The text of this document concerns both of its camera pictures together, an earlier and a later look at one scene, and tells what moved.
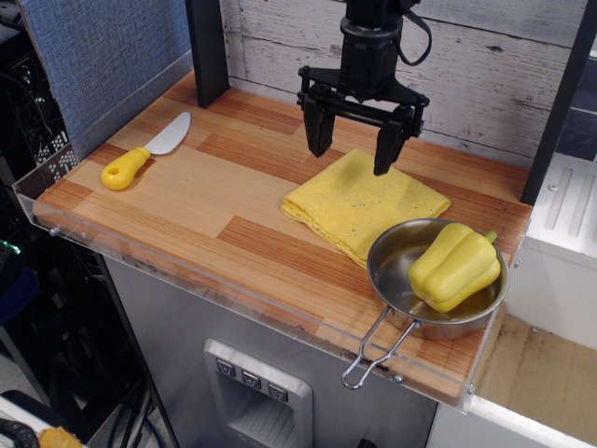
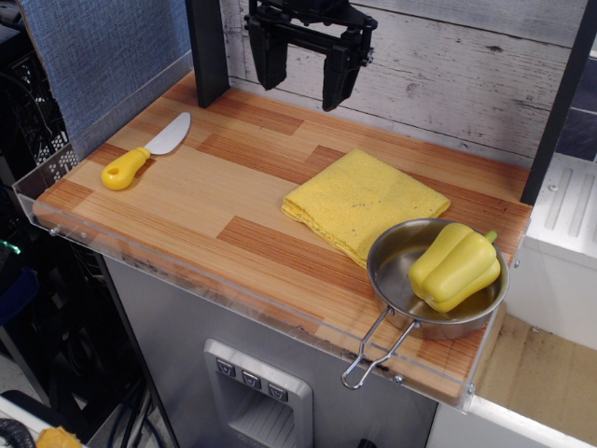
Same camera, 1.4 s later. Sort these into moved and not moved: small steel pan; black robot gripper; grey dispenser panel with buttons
Moved: black robot gripper
Not moved: small steel pan; grey dispenser panel with buttons
